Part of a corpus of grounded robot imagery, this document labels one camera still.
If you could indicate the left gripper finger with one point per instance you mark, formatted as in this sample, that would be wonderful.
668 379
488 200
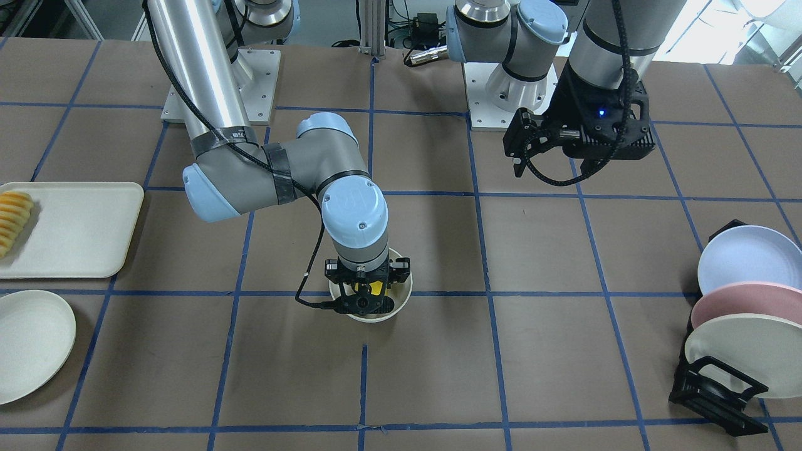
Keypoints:
523 139

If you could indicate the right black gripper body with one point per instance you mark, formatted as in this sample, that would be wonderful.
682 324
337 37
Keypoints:
333 270

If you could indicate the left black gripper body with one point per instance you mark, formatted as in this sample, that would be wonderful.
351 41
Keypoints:
574 94

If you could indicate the yellow lemon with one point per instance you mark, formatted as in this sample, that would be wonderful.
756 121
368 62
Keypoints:
370 290

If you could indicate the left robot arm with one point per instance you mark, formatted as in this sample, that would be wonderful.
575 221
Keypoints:
613 38

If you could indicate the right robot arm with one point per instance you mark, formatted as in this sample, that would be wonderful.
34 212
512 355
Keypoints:
233 174

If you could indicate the silver metal cylinder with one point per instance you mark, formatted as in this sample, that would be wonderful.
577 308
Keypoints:
414 60

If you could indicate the blue plate in rack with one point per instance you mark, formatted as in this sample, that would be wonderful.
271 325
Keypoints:
749 253

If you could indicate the pink plate in rack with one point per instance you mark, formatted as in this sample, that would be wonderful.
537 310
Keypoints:
751 297

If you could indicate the white plate in rack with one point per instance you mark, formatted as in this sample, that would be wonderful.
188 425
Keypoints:
764 347

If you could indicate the white rectangular tray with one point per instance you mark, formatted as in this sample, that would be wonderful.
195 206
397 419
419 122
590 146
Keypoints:
77 230

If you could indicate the black dish rack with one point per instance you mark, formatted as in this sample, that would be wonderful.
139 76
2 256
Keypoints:
716 391

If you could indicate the white round plate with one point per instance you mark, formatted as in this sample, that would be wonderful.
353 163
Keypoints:
38 332

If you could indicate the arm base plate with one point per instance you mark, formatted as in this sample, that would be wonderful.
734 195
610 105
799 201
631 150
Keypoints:
260 81
494 96

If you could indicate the aluminium frame post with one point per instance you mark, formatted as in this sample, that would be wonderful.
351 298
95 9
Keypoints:
372 18

